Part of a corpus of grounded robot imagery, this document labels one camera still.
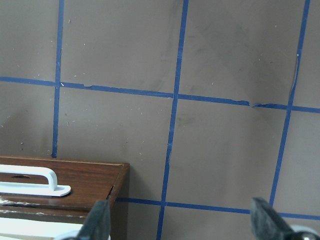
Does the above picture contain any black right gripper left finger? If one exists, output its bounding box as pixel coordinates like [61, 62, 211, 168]
[54, 200, 111, 240]

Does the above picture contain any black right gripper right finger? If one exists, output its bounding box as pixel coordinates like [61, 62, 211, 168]
[250, 197, 320, 240]

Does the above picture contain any light wooden drawer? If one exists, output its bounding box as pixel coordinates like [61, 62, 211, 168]
[0, 156, 130, 210]

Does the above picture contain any dark brown wooden cabinet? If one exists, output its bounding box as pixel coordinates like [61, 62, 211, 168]
[0, 162, 131, 240]

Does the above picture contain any white plastic tray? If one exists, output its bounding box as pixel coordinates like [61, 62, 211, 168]
[0, 217, 83, 240]

